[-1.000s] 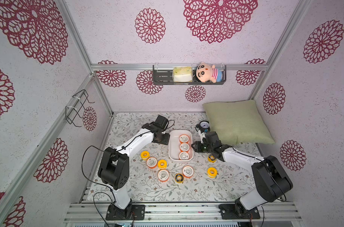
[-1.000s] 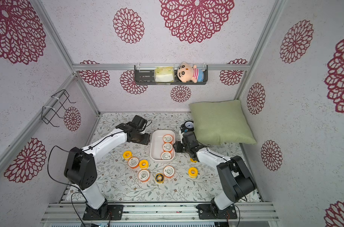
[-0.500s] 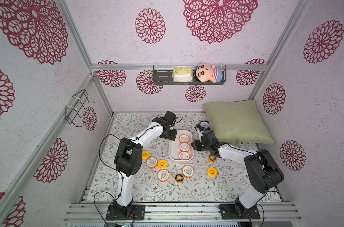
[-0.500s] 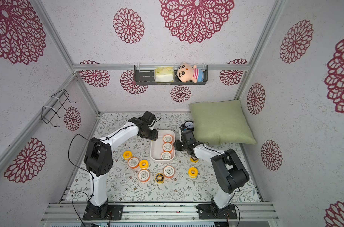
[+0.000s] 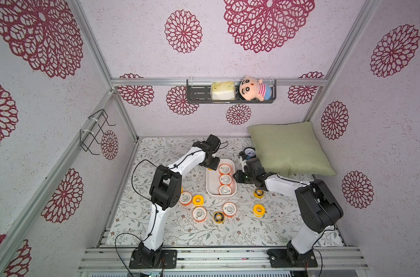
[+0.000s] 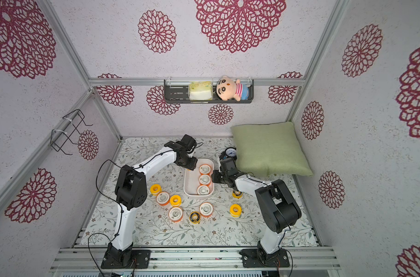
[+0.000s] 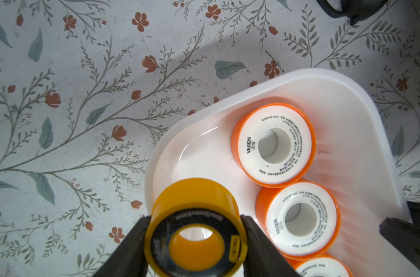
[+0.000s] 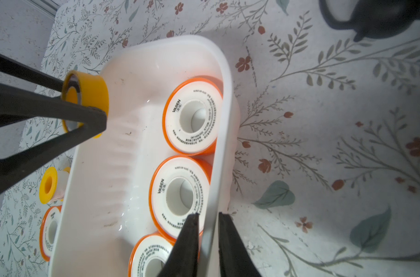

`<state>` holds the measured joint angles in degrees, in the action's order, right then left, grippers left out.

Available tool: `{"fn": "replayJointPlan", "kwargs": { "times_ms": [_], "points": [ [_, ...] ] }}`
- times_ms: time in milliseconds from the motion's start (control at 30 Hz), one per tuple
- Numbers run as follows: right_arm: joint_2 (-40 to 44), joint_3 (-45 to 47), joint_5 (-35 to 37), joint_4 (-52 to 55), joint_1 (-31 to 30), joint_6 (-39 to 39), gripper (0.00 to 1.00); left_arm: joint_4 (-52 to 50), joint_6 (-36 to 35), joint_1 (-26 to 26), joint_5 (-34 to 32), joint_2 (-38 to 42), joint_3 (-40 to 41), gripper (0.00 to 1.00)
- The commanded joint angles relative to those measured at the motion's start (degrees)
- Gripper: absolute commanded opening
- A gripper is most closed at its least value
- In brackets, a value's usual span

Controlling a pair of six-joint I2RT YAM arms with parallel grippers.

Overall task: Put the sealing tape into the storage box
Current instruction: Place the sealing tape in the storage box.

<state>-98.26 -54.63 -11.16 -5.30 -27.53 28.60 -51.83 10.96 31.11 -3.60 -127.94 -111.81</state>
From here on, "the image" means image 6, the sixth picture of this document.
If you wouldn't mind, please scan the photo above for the white plastic storage box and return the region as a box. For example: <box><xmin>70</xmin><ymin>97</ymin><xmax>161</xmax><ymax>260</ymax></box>
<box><xmin>183</xmin><ymin>158</ymin><xmax>215</xmax><ymax>200</ymax></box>

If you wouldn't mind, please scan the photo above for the yellow tape roll far left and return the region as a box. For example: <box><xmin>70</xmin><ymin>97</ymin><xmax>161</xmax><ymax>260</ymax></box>
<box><xmin>150</xmin><ymin>184</ymin><xmax>162</xmax><ymax>196</ymax></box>

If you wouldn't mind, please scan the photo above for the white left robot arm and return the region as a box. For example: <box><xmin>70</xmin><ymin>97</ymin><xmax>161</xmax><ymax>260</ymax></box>
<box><xmin>100</xmin><ymin>135</ymin><xmax>197</xmax><ymax>269</ymax></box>

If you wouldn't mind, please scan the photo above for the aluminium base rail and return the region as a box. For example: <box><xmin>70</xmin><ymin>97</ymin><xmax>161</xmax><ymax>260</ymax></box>
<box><xmin>50</xmin><ymin>247</ymin><xmax>341</xmax><ymax>273</ymax></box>

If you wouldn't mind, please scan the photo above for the yellow tape roll right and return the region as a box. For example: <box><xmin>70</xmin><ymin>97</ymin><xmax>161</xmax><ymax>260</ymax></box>
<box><xmin>229</xmin><ymin>204</ymin><xmax>242</xmax><ymax>218</ymax></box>

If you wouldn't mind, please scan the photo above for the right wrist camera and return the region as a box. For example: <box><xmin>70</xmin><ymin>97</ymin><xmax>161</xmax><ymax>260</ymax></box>
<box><xmin>219</xmin><ymin>156</ymin><xmax>234</xmax><ymax>167</ymax></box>

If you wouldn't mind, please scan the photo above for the black wire wall rack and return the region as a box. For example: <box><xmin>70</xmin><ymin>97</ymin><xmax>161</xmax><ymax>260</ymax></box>
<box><xmin>49</xmin><ymin>108</ymin><xmax>92</xmax><ymax>156</ymax></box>

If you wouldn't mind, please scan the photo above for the orange white tape roll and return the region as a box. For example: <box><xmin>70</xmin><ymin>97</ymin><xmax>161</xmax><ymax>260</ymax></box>
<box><xmin>168</xmin><ymin>206</ymin><xmax>183</xmax><ymax>223</ymax></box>
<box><xmin>199</xmin><ymin>164</ymin><xmax>212</xmax><ymax>175</ymax></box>
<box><xmin>198</xmin><ymin>174</ymin><xmax>212</xmax><ymax>186</ymax></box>
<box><xmin>199</xmin><ymin>202</ymin><xmax>214</xmax><ymax>218</ymax></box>
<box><xmin>197</xmin><ymin>185</ymin><xmax>211</xmax><ymax>196</ymax></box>
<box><xmin>156</xmin><ymin>192</ymin><xmax>170</xmax><ymax>206</ymax></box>

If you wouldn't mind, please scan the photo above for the green square pillow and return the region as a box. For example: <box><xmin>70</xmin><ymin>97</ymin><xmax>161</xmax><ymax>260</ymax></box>
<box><xmin>231</xmin><ymin>122</ymin><xmax>313</xmax><ymax>177</ymax></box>

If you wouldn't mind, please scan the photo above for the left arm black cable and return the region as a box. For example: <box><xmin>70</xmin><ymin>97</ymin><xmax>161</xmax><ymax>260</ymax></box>
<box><xmin>88</xmin><ymin>141</ymin><xmax>204</xmax><ymax>277</ymax></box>

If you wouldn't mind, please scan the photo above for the yellow tape roll centre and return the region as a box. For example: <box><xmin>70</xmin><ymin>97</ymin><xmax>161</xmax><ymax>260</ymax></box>
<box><xmin>170</xmin><ymin>195</ymin><xmax>182</xmax><ymax>207</ymax></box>

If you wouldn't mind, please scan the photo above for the black round alarm clock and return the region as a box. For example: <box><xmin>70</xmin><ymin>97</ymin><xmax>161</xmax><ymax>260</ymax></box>
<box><xmin>219</xmin><ymin>147</ymin><xmax>237</xmax><ymax>160</ymax></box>

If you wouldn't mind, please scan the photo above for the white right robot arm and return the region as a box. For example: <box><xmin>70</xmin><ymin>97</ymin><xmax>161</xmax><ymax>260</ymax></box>
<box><xmin>212</xmin><ymin>158</ymin><xmax>302</xmax><ymax>269</ymax></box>

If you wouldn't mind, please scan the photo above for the black yellow tape roll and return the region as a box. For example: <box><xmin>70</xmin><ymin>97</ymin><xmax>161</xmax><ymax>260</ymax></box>
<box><xmin>189</xmin><ymin>211</ymin><xmax>201</xmax><ymax>224</ymax></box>
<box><xmin>232</xmin><ymin>191</ymin><xmax>242</xmax><ymax>199</ymax></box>

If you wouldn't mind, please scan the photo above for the black wall shelf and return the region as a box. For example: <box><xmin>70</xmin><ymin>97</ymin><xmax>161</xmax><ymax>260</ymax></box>
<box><xmin>163</xmin><ymin>78</ymin><xmax>255</xmax><ymax>104</ymax></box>

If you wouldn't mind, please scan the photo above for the cartoon boy plush doll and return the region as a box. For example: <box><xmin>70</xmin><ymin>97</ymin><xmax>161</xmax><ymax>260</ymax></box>
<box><xmin>216</xmin><ymin>76</ymin><xmax>249</xmax><ymax>102</ymax></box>

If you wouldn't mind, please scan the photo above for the yellow-green sponge pack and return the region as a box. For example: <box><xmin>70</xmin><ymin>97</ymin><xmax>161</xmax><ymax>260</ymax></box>
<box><xmin>188</xmin><ymin>81</ymin><xmax>213</xmax><ymax>101</ymax></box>

